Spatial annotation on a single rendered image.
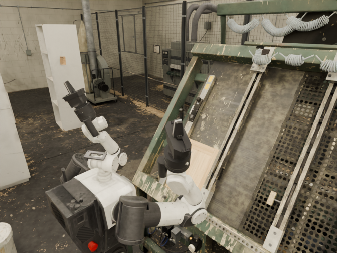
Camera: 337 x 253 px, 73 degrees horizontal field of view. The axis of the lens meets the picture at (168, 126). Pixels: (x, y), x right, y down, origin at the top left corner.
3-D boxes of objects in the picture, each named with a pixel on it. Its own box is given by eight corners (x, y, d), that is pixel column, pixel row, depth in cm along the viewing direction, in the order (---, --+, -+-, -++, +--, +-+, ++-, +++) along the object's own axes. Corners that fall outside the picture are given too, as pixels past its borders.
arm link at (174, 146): (169, 155, 63) (169, 177, 72) (201, 147, 64) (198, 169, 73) (157, 123, 71) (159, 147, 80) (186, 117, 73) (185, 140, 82)
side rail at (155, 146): (145, 171, 199) (137, 168, 190) (198, 62, 210) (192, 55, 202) (149, 174, 195) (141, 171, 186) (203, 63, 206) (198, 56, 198)
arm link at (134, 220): (159, 237, 84) (126, 242, 75) (145, 230, 91) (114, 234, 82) (162, 204, 86) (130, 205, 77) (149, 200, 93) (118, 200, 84)
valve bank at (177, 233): (139, 230, 174) (137, 206, 165) (153, 220, 184) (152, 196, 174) (190, 275, 143) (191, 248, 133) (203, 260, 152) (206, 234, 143)
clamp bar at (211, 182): (196, 204, 156) (178, 200, 138) (263, 55, 169) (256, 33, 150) (208, 211, 150) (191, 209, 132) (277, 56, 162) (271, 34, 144)
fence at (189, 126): (161, 182, 178) (158, 182, 175) (211, 77, 188) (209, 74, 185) (166, 185, 175) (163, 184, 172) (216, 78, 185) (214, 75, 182)
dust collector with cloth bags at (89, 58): (77, 96, 719) (65, 19, 631) (99, 92, 759) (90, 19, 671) (94, 107, 620) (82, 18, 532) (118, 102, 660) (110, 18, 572)
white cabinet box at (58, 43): (55, 122, 520) (34, 24, 438) (81, 117, 553) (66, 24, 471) (63, 131, 476) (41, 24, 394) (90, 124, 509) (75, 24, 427)
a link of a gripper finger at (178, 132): (183, 119, 63) (182, 133, 68) (172, 121, 63) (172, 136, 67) (185, 123, 62) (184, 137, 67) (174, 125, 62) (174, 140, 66)
